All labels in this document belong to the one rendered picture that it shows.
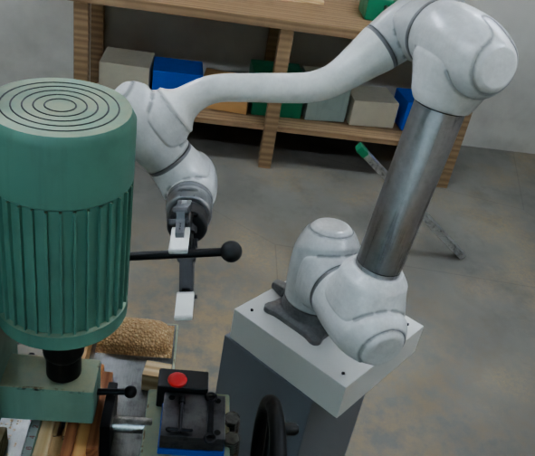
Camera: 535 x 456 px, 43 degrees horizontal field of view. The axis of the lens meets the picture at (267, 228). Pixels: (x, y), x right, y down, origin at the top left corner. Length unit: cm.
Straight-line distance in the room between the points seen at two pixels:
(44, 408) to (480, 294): 252
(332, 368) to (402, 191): 49
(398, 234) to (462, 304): 184
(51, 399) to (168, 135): 52
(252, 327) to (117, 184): 97
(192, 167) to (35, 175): 59
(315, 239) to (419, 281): 171
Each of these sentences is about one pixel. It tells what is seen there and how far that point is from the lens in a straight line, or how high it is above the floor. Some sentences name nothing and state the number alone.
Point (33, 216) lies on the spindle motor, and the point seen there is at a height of 137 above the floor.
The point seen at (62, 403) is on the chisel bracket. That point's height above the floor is 101.
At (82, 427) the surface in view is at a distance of 113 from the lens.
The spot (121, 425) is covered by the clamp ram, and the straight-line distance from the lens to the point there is 112.
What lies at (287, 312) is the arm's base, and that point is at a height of 73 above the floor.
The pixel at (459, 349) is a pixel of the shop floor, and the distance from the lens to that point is 296.
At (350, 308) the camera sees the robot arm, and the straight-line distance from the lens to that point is 146.
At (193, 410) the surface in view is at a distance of 109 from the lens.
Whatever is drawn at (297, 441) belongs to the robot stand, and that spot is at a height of 45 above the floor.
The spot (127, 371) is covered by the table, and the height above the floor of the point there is 90.
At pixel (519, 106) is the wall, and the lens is 479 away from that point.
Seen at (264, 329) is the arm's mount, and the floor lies 70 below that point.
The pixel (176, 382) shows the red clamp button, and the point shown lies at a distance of 109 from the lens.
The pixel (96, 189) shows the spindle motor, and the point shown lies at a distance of 80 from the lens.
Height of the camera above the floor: 182
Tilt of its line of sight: 33 degrees down
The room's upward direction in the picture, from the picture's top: 10 degrees clockwise
